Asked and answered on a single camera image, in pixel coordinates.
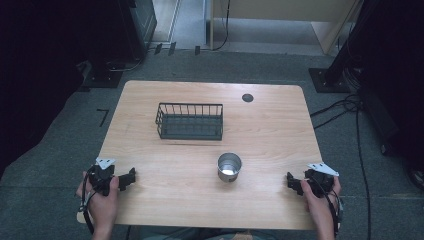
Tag person's left hand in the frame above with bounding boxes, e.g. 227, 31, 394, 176
75, 171, 121, 232

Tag metal cup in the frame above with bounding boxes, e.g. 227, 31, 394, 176
217, 152, 243, 183

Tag black stand post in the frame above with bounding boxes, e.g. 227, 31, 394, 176
323, 0, 381, 87

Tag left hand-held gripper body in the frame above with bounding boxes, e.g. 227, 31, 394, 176
87, 157, 118, 197

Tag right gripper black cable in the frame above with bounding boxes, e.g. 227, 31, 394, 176
309, 178, 344, 238

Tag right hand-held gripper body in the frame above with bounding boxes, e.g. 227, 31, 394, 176
303, 161, 341, 199

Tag person's right hand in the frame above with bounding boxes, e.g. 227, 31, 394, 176
299, 175, 343, 229

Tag black stand base plate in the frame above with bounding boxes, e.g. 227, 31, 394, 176
308, 67, 352, 94

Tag black equipment cabinet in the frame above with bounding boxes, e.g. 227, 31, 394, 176
118, 0, 158, 62

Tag black hanging cable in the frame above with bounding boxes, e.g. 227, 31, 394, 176
212, 0, 232, 52

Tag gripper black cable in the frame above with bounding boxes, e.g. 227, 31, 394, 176
309, 178, 344, 238
78, 165, 98, 236

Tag black floor stand base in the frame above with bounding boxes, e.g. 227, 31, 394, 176
77, 59, 125, 92

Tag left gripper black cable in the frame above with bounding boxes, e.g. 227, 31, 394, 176
78, 165, 98, 236

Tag light wooden cabinet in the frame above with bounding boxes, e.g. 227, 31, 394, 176
209, 0, 364, 56

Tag black floor cables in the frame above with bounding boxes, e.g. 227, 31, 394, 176
309, 94, 374, 240

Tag black wire basket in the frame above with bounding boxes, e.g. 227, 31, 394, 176
154, 102, 225, 141

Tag black curtain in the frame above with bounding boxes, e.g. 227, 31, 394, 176
346, 0, 424, 174
0, 0, 134, 178

